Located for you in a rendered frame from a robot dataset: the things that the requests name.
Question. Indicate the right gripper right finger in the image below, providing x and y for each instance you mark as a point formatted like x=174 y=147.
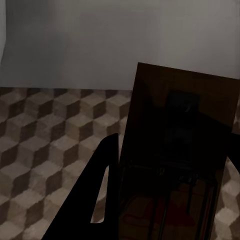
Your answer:
x=234 y=150

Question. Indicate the mousetrap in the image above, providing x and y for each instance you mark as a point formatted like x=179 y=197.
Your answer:
x=174 y=153

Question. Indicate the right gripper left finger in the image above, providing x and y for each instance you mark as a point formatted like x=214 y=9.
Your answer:
x=73 y=221

